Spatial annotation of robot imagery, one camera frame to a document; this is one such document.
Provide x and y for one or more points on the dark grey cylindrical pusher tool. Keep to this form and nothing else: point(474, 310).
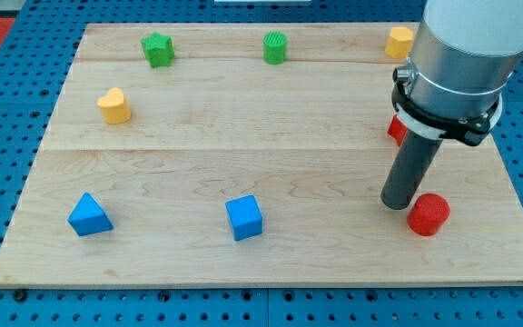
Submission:
point(408, 170)

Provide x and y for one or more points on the yellow heart block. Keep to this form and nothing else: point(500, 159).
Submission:
point(114, 107)

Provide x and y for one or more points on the red cylinder block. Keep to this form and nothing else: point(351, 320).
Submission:
point(428, 214)

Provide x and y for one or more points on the green star block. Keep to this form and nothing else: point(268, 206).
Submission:
point(158, 50)

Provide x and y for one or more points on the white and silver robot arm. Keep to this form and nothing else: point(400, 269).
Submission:
point(463, 54)

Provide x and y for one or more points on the red block behind tool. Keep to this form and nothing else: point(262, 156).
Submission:
point(397, 130)

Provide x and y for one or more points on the yellow hexagon block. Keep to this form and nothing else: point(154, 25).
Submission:
point(399, 42)

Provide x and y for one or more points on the blue triangle block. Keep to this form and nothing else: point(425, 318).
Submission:
point(88, 217)

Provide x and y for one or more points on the green cylinder block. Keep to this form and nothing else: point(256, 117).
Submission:
point(274, 47)

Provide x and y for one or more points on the blue cube block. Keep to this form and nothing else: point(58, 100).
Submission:
point(245, 217)

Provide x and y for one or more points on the wooden board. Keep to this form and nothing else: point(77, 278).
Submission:
point(307, 138)

